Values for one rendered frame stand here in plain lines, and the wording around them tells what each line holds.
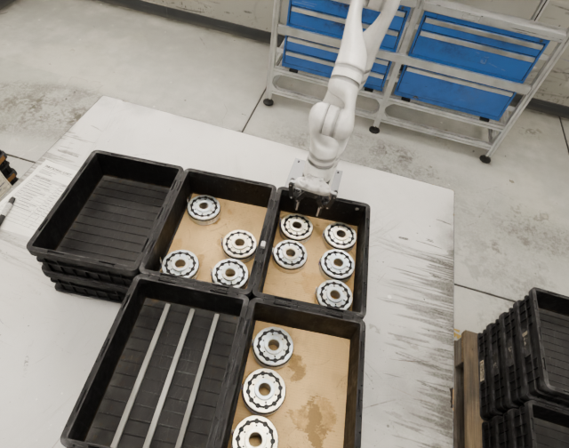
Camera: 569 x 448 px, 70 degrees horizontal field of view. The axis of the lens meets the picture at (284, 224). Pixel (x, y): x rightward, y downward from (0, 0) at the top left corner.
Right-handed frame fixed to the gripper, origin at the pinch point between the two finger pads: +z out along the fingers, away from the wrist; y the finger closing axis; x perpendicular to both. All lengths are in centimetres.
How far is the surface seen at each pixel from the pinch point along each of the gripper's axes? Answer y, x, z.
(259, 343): 1.7, 38.4, 11.9
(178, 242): 34.8, 14.6, 15.3
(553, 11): -123, -264, 21
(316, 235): -4.7, -2.7, 14.7
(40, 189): 94, 2, 29
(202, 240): 28.3, 11.5, 15.2
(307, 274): -5.3, 12.4, 14.7
